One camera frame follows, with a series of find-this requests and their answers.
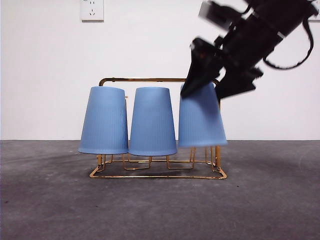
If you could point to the blue ribbed plastic cup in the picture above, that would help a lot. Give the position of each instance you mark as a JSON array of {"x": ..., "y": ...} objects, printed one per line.
[
  {"x": 103, "y": 122},
  {"x": 152, "y": 122},
  {"x": 200, "y": 120}
]

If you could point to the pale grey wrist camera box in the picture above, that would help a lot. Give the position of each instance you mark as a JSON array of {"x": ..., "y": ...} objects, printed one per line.
[{"x": 205, "y": 11}]

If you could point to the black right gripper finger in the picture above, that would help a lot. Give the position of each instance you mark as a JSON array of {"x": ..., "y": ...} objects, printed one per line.
[
  {"x": 200, "y": 77},
  {"x": 235, "y": 83}
]

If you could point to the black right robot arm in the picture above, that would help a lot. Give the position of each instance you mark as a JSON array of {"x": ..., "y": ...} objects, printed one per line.
[{"x": 262, "y": 32}]

